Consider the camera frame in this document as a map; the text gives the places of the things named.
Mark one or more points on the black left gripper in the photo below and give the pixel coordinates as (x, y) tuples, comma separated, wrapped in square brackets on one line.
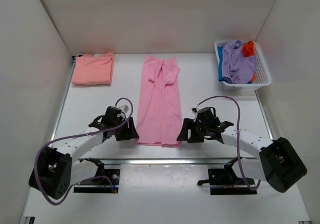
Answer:
[(130, 132)]

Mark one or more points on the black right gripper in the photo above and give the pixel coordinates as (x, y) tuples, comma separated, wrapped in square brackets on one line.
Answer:
[(188, 124)]

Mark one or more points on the pink t-shirt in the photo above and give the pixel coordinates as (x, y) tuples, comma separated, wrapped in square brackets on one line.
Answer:
[(159, 117)]

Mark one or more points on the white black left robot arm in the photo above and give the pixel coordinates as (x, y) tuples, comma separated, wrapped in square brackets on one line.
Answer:
[(58, 169)]

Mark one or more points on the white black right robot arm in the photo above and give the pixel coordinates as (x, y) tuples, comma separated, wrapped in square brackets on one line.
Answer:
[(275, 161)]

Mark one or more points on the folded salmon t-shirt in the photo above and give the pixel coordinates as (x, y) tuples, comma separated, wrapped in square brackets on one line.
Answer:
[(91, 70)]

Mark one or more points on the lavender t-shirt in basket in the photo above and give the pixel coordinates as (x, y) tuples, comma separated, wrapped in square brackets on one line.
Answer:
[(238, 62)]

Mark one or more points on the white plastic laundry basket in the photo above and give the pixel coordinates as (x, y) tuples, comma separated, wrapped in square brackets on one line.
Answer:
[(262, 75)]

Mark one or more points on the orange garment in basket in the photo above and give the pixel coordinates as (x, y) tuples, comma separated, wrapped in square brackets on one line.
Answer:
[(248, 49)]

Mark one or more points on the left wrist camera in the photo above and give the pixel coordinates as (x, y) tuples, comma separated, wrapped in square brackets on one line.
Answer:
[(124, 108)]

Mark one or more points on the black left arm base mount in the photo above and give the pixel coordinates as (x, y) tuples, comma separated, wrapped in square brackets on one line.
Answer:
[(91, 175)]

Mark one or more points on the aluminium table edge rail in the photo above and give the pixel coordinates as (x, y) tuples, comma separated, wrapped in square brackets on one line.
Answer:
[(165, 161)]

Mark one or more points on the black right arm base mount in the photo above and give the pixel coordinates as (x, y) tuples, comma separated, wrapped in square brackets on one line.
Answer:
[(223, 181)]

